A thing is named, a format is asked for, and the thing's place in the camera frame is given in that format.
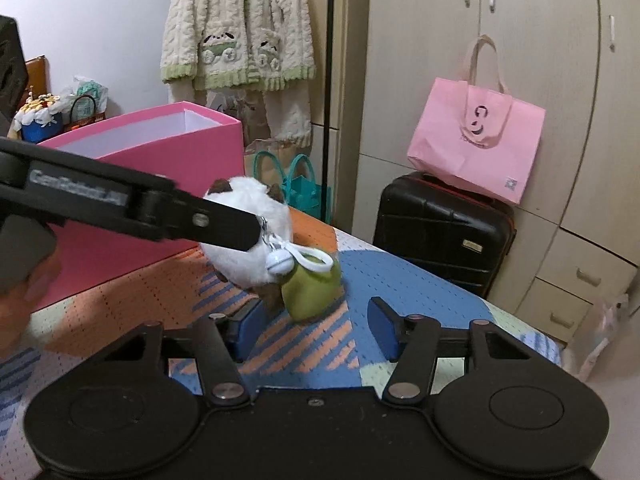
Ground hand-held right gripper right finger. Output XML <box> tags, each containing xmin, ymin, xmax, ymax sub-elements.
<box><xmin>367</xmin><ymin>296</ymin><xmax>548</xmax><ymax>406</ymax></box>

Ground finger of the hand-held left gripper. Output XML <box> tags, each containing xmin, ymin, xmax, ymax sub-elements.
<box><xmin>142</xmin><ymin>187</ymin><xmax>263</xmax><ymax>253</ymax></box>

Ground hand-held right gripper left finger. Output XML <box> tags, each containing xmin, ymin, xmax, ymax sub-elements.
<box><xmin>100</xmin><ymin>302</ymin><xmax>266</xmax><ymax>407</ymax></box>

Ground white plush toy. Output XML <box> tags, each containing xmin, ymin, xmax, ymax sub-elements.
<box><xmin>200</xmin><ymin>176</ymin><xmax>294</xmax><ymax>318</ymax></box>

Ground pink storage box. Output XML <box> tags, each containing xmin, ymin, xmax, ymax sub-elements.
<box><xmin>30</xmin><ymin>101</ymin><xmax>246</xmax><ymax>311</ymax></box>

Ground green plush toy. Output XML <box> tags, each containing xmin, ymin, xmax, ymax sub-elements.
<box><xmin>280</xmin><ymin>247</ymin><xmax>344</xmax><ymax>322</ymax></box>

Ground person's left hand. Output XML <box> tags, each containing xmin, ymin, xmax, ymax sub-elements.
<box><xmin>0</xmin><ymin>255</ymin><xmax>62</xmax><ymax>356</ymax></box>

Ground patterned blanket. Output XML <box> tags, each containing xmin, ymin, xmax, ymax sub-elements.
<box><xmin>0</xmin><ymin>205</ymin><xmax>566</xmax><ymax>461</ymax></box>

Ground brown paper bag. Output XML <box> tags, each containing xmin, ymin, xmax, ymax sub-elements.
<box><xmin>243</xmin><ymin>137</ymin><xmax>296</xmax><ymax>186</ymax></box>

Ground teal tote bag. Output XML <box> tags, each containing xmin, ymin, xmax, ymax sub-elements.
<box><xmin>252</xmin><ymin>151</ymin><xmax>333</xmax><ymax>223</ymax></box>

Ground white plastic bag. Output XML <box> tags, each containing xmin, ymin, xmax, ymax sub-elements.
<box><xmin>60</xmin><ymin>76</ymin><xmax>109</xmax><ymax>116</ymax></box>

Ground black suitcase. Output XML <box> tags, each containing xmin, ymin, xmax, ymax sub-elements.
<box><xmin>372</xmin><ymin>171</ymin><xmax>517</xmax><ymax>301</ymax></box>

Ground wooden chair back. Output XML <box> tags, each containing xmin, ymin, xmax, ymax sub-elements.
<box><xmin>24</xmin><ymin>56</ymin><xmax>51</xmax><ymax>106</ymax></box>

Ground cream fluffy pants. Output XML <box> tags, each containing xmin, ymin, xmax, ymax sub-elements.
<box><xmin>167</xmin><ymin>80</ymin><xmax>315</xmax><ymax>150</ymax></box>

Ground pink paper bag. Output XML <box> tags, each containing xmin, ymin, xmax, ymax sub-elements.
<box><xmin>406</xmin><ymin>35</ymin><xmax>546</xmax><ymax>206</ymax></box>

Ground black pole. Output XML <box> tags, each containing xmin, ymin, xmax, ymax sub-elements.
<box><xmin>324</xmin><ymin>0</ymin><xmax>342</xmax><ymax>223</ymax></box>

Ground clear plastic bag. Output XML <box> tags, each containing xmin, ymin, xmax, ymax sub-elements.
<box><xmin>565</xmin><ymin>295</ymin><xmax>631</xmax><ymax>382</ymax></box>

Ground cream fluffy jacket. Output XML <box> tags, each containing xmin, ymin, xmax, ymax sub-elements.
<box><xmin>160</xmin><ymin>0</ymin><xmax>317</xmax><ymax>92</ymax></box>

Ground beige wardrobe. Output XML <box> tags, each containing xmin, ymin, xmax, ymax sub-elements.
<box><xmin>350</xmin><ymin>0</ymin><xmax>640</xmax><ymax>361</ymax></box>

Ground brown handled basket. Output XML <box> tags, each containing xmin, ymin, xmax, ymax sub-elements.
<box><xmin>64</xmin><ymin>94</ymin><xmax>108</xmax><ymax>133</ymax></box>

